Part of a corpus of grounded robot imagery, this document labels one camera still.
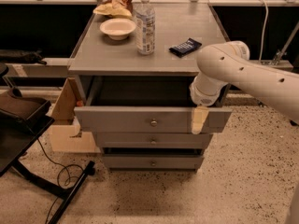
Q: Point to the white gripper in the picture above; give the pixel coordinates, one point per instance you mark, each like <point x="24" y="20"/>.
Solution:
<point x="202" y="97"/>

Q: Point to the grey top drawer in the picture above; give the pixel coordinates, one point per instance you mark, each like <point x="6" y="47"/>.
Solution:
<point x="138" y="105"/>

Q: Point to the grey drawer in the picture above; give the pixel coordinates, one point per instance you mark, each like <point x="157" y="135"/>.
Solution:
<point x="138" y="105"/>
<point x="152" y="158"/>
<point x="153" y="140"/>

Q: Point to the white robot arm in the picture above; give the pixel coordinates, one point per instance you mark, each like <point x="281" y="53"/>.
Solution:
<point x="260" y="175"/>

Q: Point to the grey drawer cabinet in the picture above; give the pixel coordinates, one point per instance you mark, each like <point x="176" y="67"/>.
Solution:
<point x="138" y="107"/>

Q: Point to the grey bottom drawer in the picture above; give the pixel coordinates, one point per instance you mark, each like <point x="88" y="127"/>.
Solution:
<point x="152" y="158"/>

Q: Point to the grey middle drawer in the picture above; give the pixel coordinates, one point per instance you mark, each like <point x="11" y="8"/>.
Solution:
<point x="153" y="140"/>

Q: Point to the dark blue snack packet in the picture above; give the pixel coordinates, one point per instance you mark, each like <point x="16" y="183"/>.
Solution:
<point x="185" y="48"/>

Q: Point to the clear plastic water bottle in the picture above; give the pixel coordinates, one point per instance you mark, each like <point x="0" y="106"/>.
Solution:
<point x="145" y="27"/>

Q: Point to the white bowl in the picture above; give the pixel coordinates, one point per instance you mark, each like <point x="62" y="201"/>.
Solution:
<point x="117" y="29"/>

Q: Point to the cardboard box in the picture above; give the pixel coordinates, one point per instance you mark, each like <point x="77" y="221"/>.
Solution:
<point x="65" y="133"/>

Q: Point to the yellow cloth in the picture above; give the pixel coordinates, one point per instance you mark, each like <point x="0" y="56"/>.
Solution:
<point x="113" y="12"/>

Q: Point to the black stand with tray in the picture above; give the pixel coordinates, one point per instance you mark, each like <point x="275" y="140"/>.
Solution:
<point x="16" y="137"/>

